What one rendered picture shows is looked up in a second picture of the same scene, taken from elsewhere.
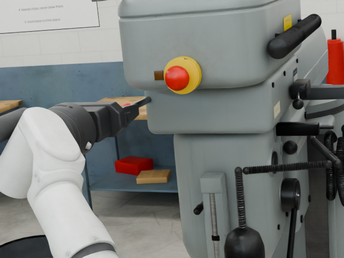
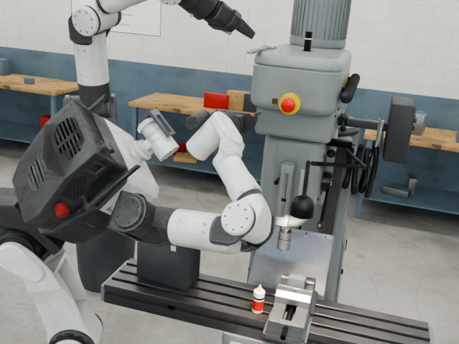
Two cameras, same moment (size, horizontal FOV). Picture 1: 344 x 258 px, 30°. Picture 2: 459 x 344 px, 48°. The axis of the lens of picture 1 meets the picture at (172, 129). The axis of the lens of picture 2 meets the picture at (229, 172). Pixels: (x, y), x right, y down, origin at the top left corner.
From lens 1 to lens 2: 0.49 m
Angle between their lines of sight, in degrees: 8
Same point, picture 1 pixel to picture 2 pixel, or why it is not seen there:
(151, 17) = (276, 67)
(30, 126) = (219, 122)
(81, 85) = (138, 80)
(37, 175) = (223, 149)
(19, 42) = not seen: hidden behind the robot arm
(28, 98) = not seen: hidden behind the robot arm
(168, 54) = (283, 90)
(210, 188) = (286, 170)
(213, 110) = (298, 125)
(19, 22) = not seen: hidden behind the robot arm
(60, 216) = (235, 173)
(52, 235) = (231, 181)
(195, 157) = (279, 151)
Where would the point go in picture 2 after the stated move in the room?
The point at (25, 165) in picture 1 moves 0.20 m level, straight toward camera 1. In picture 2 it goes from (210, 142) to (236, 168)
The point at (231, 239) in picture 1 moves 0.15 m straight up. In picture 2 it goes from (297, 201) to (303, 153)
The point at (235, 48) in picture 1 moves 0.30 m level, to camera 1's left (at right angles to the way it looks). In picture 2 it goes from (323, 93) to (216, 87)
